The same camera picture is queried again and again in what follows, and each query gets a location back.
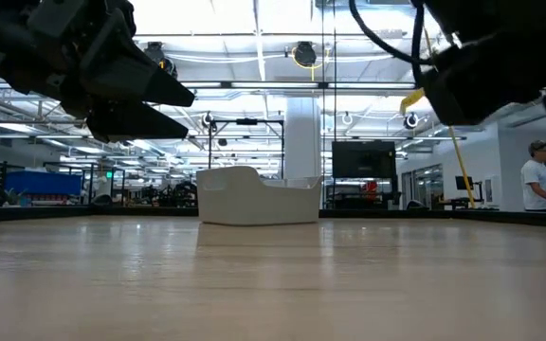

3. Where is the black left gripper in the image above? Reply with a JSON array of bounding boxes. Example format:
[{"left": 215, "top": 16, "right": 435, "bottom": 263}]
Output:
[{"left": 0, "top": 0, "right": 196, "bottom": 144}]

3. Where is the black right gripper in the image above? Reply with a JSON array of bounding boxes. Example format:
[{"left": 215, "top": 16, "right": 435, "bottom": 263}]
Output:
[{"left": 419, "top": 27, "right": 546, "bottom": 165}]

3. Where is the white plastic basket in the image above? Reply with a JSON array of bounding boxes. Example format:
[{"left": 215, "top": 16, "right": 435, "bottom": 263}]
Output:
[{"left": 195, "top": 165, "right": 324, "bottom": 226}]

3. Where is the black background robot equipment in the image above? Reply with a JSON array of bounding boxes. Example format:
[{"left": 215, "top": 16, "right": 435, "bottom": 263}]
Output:
[{"left": 140, "top": 181, "right": 199, "bottom": 208}]

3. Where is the white building column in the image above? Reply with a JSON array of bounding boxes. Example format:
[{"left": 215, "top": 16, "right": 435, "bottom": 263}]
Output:
[{"left": 283, "top": 97, "right": 323, "bottom": 180}]

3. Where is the black television on stand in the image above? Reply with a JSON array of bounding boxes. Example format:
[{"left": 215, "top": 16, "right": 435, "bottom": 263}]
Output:
[{"left": 331, "top": 139, "right": 398, "bottom": 209}]

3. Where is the black ceiling cable reel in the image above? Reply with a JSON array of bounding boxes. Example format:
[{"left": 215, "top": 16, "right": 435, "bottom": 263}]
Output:
[
  {"left": 291, "top": 41, "right": 319, "bottom": 68},
  {"left": 141, "top": 41, "right": 179, "bottom": 81}
]

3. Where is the black background frame rig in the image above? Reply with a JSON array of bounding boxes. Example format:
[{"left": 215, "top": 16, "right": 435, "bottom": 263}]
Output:
[{"left": 207, "top": 117, "right": 286, "bottom": 180}]

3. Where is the yellow hanging hose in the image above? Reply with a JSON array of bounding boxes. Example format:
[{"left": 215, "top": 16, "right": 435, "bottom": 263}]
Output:
[{"left": 422, "top": 26, "right": 477, "bottom": 210}]

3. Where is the black metal table frame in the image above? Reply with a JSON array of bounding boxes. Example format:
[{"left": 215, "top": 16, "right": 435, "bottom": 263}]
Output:
[{"left": 0, "top": 204, "right": 546, "bottom": 230}]

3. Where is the yellow cable label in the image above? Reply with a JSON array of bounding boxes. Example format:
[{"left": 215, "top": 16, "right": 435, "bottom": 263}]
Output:
[{"left": 398, "top": 87, "right": 427, "bottom": 116}]

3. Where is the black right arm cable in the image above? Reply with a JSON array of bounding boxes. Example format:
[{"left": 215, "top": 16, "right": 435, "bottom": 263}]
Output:
[{"left": 347, "top": 0, "right": 434, "bottom": 66}]

